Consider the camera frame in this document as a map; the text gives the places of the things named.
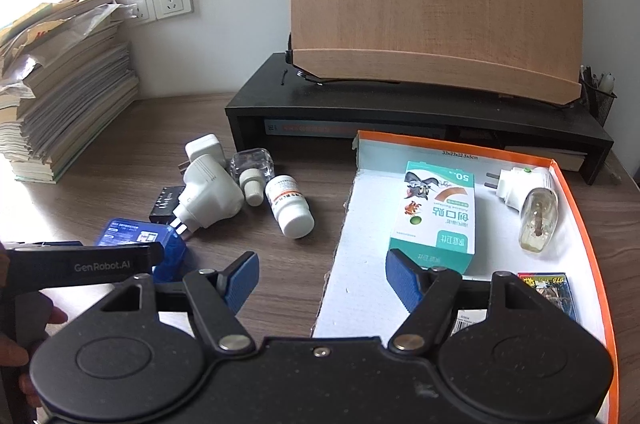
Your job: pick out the person's left hand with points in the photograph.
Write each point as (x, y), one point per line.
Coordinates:
(50, 315)

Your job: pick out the red playing card box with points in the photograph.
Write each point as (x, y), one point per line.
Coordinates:
(555, 291)

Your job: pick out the black pen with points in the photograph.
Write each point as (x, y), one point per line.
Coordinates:
(587, 76)

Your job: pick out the white carton box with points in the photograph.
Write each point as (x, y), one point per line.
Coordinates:
(470, 321)

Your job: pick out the black mesh pen holder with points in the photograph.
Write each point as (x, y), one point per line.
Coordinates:
(600, 106)

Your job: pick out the orange-rimmed white box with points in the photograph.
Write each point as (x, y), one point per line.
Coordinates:
(370, 214)

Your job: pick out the small black box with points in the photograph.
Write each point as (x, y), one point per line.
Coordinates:
(162, 206)

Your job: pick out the white plug-in device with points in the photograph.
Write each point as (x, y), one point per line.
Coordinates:
(210, 194)

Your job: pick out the stack of worn books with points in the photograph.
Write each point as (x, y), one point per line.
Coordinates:
(60, 104)

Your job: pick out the white mosquito repellent heater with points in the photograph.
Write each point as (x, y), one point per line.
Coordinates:
(525, 189)

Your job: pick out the white charger adapter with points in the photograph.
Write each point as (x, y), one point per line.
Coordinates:
(202, 148)

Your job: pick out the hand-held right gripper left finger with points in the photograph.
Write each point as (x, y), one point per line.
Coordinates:
(242, 276)

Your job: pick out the white pill bottle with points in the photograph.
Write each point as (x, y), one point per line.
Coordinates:
(290, 209)

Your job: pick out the small clear plastic scrap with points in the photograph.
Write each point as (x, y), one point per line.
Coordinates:
(616, 176)

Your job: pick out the small white glue bottle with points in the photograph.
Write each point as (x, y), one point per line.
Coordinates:
(607, 83)

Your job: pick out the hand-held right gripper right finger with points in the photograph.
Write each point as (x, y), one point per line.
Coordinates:
(400, 276)

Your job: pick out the black monitor riser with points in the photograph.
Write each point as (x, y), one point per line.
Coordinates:
(265, 96)

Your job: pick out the teal bandage box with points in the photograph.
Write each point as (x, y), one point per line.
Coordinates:
(435, 214)

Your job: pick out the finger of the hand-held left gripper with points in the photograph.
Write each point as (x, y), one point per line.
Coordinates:
(172, 254)

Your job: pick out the clear liquid refill bottle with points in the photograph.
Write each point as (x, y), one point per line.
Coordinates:
(252, 164)

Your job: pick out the blue box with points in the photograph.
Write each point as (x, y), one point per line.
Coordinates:
(125, 231)

